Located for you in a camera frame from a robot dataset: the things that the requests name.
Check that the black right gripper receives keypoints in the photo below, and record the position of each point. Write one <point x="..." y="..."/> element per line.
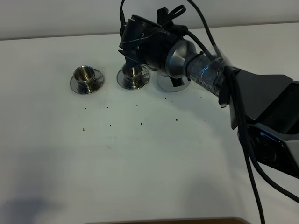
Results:
<point x="145" y="42"/>

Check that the right stainless steel teacup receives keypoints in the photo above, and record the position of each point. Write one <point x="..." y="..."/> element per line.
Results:
<point x="132" y="73"/>

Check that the stainless steel teacup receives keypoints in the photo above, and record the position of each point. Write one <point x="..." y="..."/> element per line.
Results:
<point x="84" y="75"/>
<point x="132" y="73"/>

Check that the left stainless steel saucer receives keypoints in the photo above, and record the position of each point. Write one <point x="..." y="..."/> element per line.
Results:
<point x="75" y="86"/>

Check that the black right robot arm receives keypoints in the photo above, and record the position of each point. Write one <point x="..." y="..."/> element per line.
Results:
<point x="271" y="102"/>

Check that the left stainless steel teacup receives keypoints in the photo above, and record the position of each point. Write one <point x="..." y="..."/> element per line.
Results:
<point x="84" y="75"/>

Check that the right stainless steel saucer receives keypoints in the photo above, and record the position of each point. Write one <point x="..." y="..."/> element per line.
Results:
<point x="121" y="80"/>

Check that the teapot stainless steel saucer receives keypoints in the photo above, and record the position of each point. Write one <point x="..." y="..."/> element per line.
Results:
<point x="165" y="83"/>

